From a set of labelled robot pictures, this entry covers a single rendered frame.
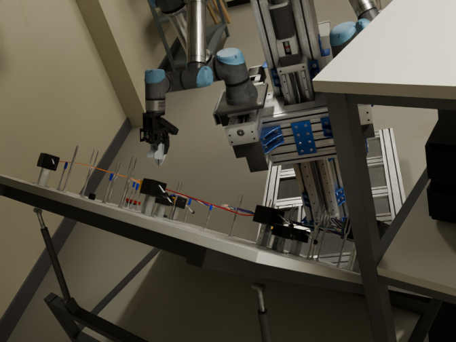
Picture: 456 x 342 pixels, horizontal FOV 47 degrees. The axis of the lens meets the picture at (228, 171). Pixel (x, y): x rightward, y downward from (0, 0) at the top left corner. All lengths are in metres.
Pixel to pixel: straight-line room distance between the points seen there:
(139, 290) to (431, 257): 1.39
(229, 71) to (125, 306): 1.08
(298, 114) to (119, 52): 2.97
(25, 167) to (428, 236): 3.24
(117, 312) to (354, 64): 1.56
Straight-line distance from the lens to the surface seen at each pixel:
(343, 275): 1.11
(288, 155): 2.53
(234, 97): 2.40
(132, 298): 2.17
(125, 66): 5.16
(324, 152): 2.51
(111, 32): 5.06
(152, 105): 1.96
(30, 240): 3.92
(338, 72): 0.82
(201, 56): 2.03
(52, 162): 1.51
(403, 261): 1.03
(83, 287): 3.70
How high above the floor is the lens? 2.19
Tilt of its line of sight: 32 degrees down
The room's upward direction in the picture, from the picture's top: 19 degrees counter-clockwise
